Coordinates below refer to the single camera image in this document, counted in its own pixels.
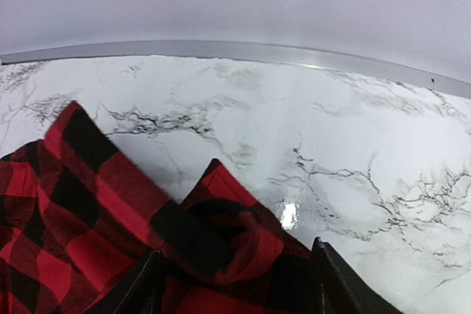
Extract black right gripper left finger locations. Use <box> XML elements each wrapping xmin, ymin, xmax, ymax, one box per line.
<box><xmin>86</xmin><ymin>251</ymin><xmax>166</xmax><ymax>314</ymax></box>

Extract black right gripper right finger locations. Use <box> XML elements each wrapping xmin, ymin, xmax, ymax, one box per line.
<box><xmin>311</xmin><ymin>237</ymin><xmax>400</xmax><ymax>314</ymax></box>

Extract red black plaid shirt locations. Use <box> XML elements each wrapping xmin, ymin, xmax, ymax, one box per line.
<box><xmin>1</xmin><ymin>102</ymin><xmax>315</xmax><ymax>313</ymax></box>

